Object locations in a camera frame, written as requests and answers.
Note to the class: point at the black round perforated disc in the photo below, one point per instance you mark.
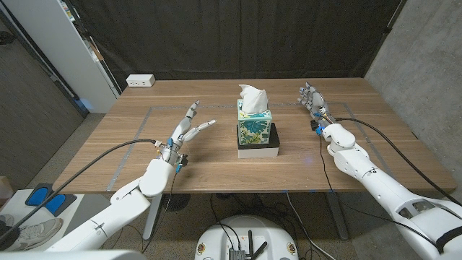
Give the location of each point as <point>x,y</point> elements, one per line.
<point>177,202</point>

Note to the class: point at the blue foot pedal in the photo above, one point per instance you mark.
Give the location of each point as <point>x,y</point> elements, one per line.
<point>37,196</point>
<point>55,203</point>

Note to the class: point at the white robot torso base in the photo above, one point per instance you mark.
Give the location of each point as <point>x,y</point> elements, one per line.
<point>252,227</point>

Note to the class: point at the grey table leg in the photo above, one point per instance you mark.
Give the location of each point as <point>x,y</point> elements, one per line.
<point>337,216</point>

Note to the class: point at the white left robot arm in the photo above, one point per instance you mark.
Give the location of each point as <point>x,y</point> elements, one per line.
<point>108,220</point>

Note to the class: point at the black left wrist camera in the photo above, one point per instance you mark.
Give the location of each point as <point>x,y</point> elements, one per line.
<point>183,160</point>

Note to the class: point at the grey sneaker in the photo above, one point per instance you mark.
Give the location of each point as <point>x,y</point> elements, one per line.
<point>36,231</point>

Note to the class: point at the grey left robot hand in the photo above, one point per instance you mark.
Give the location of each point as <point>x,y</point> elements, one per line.
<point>180,131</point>

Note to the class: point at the teal floral tissue box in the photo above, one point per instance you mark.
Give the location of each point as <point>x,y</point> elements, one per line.
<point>254,130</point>

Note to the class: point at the white table leg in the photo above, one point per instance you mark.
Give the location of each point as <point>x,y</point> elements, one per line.
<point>153,216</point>

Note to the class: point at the white tissue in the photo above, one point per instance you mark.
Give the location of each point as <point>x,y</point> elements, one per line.
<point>252,99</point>

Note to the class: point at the black curtain backdrop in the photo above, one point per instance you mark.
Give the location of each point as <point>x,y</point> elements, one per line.
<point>234,36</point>

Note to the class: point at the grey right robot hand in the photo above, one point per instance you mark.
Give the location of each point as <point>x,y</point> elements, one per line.
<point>315,101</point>

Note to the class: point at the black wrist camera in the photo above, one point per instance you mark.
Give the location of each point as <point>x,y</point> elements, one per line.
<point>314,125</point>
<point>183,160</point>

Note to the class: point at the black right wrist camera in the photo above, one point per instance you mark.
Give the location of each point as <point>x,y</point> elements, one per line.
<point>314,125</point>

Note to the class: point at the white floor board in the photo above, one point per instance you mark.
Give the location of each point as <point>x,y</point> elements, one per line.
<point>21,211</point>

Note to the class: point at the blue right wrist connector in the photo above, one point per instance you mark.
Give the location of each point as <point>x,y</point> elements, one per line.
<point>318,130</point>

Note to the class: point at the white power strip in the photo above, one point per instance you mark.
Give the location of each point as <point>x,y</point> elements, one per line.
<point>140,80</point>

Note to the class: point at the white shelf cabinet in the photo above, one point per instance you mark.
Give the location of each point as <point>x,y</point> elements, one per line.
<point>61,47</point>

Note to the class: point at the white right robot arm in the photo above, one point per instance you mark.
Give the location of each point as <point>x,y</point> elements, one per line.
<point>379,184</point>

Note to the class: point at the dark metal curtain pole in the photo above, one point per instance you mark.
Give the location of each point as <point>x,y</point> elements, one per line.
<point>388,29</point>

